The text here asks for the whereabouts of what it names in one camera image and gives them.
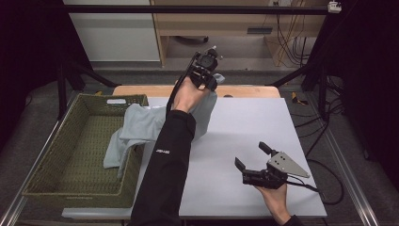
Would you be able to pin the black metal stand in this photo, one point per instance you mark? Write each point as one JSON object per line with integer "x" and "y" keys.
{"x": 67, "y": 81}
{"x": 313, "y": 75}

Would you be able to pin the small white device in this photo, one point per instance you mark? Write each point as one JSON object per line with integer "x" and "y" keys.
{"x": 334, "y": 6}

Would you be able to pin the wooden desk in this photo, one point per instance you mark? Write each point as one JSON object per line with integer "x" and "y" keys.
{"x": 219, "y": 23}

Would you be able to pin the light blue-grey cloth garment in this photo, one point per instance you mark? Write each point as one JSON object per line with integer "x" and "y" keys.
{"x": 141, "y": 125}

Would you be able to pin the yellow and black tool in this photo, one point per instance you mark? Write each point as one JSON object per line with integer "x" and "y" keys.
{"x": 298, "y": 99}

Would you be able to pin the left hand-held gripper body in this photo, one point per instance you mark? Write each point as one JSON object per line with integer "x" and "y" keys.
{"x": 207, "y": 62}

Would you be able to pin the green woven basket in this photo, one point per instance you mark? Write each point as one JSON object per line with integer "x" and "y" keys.
{"x": 78, "y": 141}

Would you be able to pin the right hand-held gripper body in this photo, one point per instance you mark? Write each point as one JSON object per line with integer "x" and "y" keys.
{"x": 282, "y": 164}

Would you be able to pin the white label tag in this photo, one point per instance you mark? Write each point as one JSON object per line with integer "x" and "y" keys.
{"x": 116, "y": 101}

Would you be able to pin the black horizontal frame bar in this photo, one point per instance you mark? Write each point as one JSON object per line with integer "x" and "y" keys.
{"x": 188, "y": 9}

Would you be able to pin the person's left hand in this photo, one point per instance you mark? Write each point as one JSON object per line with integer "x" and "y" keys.
{"x": 188, "y": 95}

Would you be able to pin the white cabinet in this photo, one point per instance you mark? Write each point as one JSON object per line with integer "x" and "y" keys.
{"x": 116, "y": 34}

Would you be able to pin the black curtain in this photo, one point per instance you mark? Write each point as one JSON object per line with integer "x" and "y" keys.
{"x": 31, "y": 47}
{"x": 367, "y": 78}

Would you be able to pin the aluminium rail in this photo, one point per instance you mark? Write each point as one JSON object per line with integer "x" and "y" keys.
{"x": 28, "y": 175}
{"x": 351, "y": 179}

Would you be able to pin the person's right hand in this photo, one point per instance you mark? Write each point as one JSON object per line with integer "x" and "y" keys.
{"x": 276, "y": 199}

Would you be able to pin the grey socket strip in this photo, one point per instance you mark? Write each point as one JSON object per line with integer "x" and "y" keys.
{"x": 259, "y": 30}

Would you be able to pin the white table mat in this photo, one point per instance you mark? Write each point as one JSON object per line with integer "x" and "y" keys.
{"x": 244, "y": 125}

